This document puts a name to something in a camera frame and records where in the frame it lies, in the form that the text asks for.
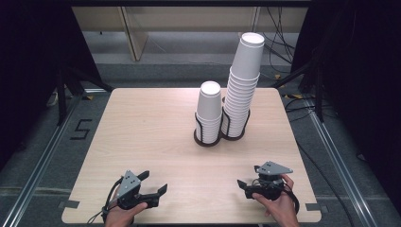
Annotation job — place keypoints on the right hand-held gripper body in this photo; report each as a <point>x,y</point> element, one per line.
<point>271,186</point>

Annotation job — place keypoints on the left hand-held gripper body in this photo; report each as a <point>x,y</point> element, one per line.
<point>129,186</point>

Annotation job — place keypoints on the short stack of white paper cups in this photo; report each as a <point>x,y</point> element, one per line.
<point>209,104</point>

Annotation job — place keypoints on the tall stack of white paper cups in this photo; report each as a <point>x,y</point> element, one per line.
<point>247,63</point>

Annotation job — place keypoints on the person's right hand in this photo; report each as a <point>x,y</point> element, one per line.
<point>282,211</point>

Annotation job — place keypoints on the person's left hand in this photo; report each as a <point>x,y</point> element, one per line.
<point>118,217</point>

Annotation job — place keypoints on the yellow tape piece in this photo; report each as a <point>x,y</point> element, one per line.
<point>296,96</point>
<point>277,76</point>
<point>89,97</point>

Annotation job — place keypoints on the black metal stand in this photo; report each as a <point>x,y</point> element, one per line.
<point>61,101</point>
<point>319,94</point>

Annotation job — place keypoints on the dark curtain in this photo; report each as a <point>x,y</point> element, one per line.
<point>372,78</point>
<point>25,63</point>

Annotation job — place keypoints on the metal floor rail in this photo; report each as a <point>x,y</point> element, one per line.
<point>50,151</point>
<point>337,159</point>

